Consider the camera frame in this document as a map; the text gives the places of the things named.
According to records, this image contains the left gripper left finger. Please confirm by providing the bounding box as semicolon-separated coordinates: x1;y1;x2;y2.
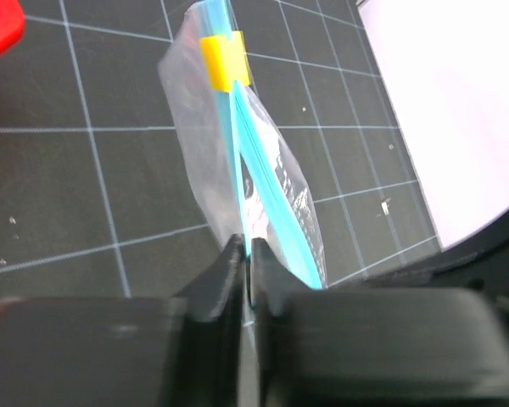
0;237;245;406

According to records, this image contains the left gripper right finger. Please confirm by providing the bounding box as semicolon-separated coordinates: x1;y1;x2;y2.
250;238;509;406

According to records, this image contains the clear zip top bag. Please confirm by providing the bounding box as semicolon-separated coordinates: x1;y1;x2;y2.
159;1;327;289

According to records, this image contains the black grid mat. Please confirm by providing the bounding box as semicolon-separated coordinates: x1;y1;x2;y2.
0;1;440;298

